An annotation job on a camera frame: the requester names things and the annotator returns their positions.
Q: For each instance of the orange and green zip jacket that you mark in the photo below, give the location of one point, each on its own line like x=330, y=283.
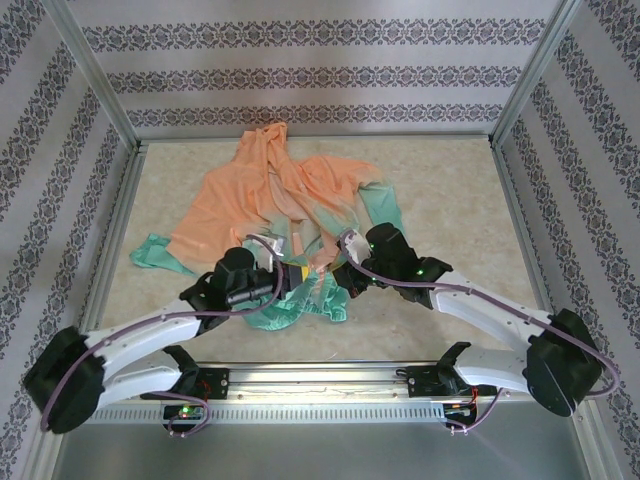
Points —
x=240, y=200

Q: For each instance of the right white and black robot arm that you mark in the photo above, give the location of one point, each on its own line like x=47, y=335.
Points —
x=490, y=305

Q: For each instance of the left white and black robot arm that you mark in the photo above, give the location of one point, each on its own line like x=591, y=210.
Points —
x=145, y=325

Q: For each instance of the small controller circuit board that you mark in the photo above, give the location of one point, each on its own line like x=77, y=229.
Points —
x=184, y=414
x=460, y=412

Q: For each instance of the grey metal panel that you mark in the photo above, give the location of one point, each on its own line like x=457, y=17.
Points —
x=320, y=455

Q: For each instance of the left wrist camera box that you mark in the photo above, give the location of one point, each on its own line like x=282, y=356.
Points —
x=272, y=247

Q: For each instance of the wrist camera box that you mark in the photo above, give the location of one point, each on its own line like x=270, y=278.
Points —
x=355, y=245
x=272, y=247

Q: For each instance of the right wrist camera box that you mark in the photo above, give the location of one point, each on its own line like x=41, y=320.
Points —
x=355, y=245

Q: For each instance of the long aluminium mounting rail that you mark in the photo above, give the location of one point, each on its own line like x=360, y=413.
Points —
x=320, y=382

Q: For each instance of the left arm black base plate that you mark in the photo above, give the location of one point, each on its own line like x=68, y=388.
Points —
x=217, y=382

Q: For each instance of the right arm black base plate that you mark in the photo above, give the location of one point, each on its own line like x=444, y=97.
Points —
x=422, y=385

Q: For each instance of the thin aluminium wall rail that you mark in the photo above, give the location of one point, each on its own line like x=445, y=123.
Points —
x=375, y=135

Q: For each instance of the aluminium frame corner post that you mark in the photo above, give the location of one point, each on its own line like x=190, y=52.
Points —
x=537, y=75
x=97, y=75

